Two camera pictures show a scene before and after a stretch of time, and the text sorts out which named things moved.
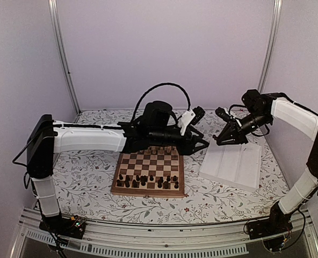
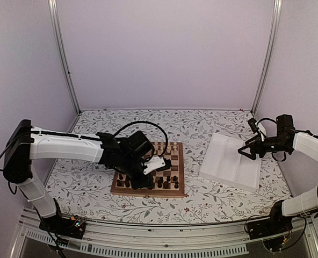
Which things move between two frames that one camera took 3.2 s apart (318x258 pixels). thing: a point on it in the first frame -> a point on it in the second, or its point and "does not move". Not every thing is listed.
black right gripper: x=236 y=133 -> x=258 y=144
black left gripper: x=189 y=144 -> x=138 y=184
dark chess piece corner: x=120 y=183 does not move
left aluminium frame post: x=53 y=14 does not move
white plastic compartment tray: x=238 y=165 does not move
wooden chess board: x=156 y=171 does not move
